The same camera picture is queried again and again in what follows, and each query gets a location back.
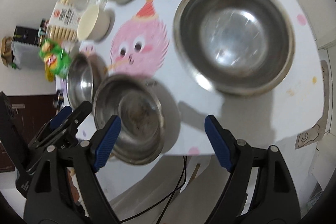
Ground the green chip bag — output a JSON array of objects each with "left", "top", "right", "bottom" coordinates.
[{"left": 39, "top": 39, "right": 71, "bottom": 79}]

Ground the cartoon monster tablecloth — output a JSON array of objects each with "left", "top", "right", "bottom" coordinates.
[{"left": 71, "top": 0, "right": 325, "bottom": 156}]

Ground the large steel bowl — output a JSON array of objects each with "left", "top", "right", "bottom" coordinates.
[{"left": 173, "top": 0, "right": 295, "bottom": 97}]

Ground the black cable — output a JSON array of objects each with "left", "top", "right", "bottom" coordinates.
[{"left": 119, "top": 155, "right": 189, "bottom": 224}]

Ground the medium steel bowl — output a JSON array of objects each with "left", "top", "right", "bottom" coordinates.
[{"left": 93, "top": 75, "right": 165, "bottom": 165}]

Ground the biscuit box white label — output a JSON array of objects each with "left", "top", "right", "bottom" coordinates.
[{"left": 46, "top": 0, "right": 85, "bottom": 43}]

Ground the cream ceramic bowl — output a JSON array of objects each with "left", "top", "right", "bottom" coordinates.
[{"left": 77, "top": 5, "right": 110, "bottom": 41}]

